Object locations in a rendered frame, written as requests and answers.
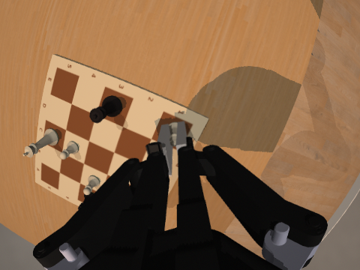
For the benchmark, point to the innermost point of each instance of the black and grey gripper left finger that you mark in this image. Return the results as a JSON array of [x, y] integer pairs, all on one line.
[[97, 223]]

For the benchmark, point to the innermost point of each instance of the white bishop chess piece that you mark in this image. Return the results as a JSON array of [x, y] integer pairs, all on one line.
[[173, 132]]

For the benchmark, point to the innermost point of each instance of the brown and cream chessboard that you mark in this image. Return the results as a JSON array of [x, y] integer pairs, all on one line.
[[71, 91]]

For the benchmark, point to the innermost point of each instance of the white chess pawn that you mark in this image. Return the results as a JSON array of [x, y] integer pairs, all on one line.
[[72, 148], [93, 181]]

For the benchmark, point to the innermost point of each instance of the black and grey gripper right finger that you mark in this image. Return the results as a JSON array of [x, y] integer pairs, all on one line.
[[288, 234]]

